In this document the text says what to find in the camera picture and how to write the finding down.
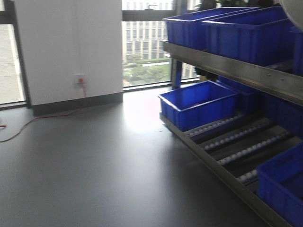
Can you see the blue crate bottom right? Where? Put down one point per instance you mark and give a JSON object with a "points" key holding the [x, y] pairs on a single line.
{"points": [[280, 184]]}

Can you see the blue crate under shelf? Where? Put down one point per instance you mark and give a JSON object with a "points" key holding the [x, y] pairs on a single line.
{"points": [[249, 99]]}

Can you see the blue crate lower shelf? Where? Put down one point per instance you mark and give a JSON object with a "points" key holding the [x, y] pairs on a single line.
{"points": [[198, 104]]}

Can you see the white wall outlet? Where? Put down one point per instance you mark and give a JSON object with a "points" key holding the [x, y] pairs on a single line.
{"points": [[79, 80]]}

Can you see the steel flow rack shelf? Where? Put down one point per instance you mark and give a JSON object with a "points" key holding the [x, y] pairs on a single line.
{"points": [[233, 147]]}

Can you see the blue crate top left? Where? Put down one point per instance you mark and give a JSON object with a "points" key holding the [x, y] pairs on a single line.
{"points": [[187, 30]]}

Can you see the blue crate top right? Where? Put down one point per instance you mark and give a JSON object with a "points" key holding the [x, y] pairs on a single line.
{"points": [[261, 37]]}

